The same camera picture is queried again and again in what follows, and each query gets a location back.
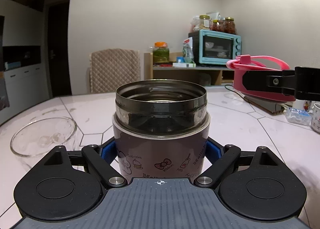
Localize teal toaster oven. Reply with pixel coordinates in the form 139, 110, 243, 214
188, 30, 241, 66

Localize green pickle jar orange lid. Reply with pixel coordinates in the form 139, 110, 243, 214
152, 42, 170, 64

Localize clear glass cup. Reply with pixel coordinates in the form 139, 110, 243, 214
10, 117, 78, 171

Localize quilted beige chair back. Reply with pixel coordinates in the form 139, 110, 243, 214
89, 48, 140, 94

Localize red preserve jar middle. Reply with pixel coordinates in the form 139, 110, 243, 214
211, 19, 224, 32

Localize wooden side shelf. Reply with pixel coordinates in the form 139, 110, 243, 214
143, 53, 234, 86

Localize white mug behind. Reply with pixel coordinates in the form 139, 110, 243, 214
292, 99, 312, 112

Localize pink patterned thermos jar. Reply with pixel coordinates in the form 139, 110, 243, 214
112, 79, 210, 181

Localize light jar yellow lid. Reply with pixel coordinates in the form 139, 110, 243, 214
199, 15, 210, 30

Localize black smartphone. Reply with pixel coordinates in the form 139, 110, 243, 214
244, 96, 285, 115

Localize white storage cabinet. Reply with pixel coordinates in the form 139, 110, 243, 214
1, 0, 49, 123

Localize red preserve jar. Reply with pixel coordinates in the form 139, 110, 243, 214
211, 19, 224, 32
223, 17, 236, 34

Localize clear plastic box blue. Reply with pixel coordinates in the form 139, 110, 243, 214
285, 107, 312, 126

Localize pink jar lid with strap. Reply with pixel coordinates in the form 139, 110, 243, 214
226, 55, 296, 102

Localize red preserve jar right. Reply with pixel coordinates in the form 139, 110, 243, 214
223, 17, 236, 34

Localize patterned white mug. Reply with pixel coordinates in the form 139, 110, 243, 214
311, 102, 320, 133

